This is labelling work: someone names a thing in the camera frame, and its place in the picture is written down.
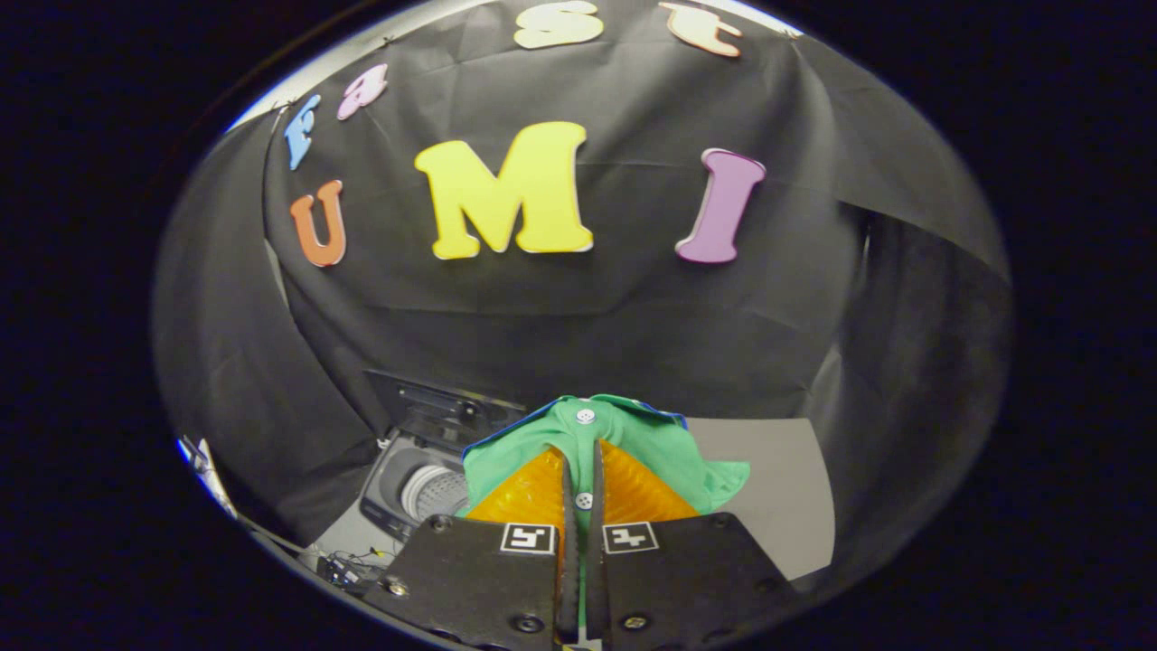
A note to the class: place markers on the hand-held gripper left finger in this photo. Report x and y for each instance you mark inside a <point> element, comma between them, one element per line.
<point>569,588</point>

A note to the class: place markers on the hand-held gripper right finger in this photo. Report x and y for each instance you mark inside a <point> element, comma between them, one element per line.
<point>594,588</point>

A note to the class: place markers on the green polo shirt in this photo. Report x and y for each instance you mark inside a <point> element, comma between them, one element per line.
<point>669,452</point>

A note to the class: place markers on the dark washing machine lid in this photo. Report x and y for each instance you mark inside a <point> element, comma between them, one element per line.
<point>434,407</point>

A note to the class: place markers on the grey cabinet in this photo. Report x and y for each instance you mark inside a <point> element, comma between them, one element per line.
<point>777,497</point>

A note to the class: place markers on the black backdrop cloth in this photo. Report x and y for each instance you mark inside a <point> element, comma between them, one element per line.
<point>578,307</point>

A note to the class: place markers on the white rod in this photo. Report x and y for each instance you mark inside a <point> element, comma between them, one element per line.
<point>206,475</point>

